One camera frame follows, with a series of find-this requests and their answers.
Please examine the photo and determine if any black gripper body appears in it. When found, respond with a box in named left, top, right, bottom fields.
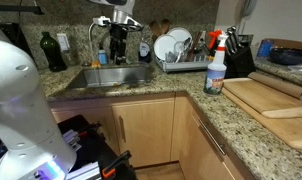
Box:
left=109, top=24, right=127, bottom=51

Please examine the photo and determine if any black knife block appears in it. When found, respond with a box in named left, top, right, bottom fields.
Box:
left=225, top=47, right=256, bottom=79

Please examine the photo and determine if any silver kitchen faucet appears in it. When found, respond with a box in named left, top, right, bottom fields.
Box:
left=88, top=23, right=99, bottom=63

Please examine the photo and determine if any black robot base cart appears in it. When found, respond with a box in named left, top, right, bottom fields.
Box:
left=58, top=115, right=137, bottom=180

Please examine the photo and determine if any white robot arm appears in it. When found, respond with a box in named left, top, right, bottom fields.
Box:
left=0, top=29, right=132, bottom=180

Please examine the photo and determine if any wooden cutting board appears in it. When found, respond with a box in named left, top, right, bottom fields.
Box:
left=222, top=89, right=302, bottom=150
left=224, top=78, right=302, bottom=119

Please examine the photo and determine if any dark green glass bottle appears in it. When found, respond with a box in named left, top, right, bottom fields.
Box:
left=40, top=31, right=67, bottom=72

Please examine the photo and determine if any stainless steel sink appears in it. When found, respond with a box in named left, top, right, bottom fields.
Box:
left=67, top=66, right=152, bottom=89

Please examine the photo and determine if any upper wooden cutting board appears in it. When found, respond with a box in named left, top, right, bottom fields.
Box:
left=224, top=78, right=302, bottom=119

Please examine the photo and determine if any grey dish drying rack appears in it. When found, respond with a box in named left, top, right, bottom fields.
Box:
left=155, top=56, right=211, bottom=73

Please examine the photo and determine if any large white plate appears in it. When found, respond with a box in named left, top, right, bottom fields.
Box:
left=154, top=34, right=176, bottom=60

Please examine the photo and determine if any blue soap pump bottle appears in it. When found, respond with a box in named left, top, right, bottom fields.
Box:
left=98, top=45, right=109, bottom=65

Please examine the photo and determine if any orange black clamp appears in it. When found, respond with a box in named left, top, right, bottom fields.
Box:
left=102, top=150, right=132, bottom=179

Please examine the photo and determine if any orange sponge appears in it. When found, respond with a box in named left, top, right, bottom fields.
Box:
left=91, top=61, right=101, bottom=68

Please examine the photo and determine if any silver drawer handle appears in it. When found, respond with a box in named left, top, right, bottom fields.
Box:
left=199, top=119, right=226, bottom=156

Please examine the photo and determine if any white wall outlet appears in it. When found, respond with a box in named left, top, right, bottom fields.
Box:
left=57, top=33, right=70, bottom=51

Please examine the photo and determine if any dark blue bowl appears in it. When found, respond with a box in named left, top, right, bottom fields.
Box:
left=269, top=47, right=302, bottom=65

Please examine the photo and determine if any white spray bottle orange trigger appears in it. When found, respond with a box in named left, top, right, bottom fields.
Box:
left=204, top=30, right=228, bottom=95

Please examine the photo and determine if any wooden spoon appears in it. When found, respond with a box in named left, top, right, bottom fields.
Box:
left=161, top=19, right=170, bottom=34
left=149, top=20, right=162, bottom=37

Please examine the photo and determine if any dish soap bottle dark liquid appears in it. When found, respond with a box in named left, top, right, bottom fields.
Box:
left=138, top=40, right=151, bottom=63

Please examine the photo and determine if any lower wooden cutting board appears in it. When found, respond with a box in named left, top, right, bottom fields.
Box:
left=222, top=89, right=302, bottom=150

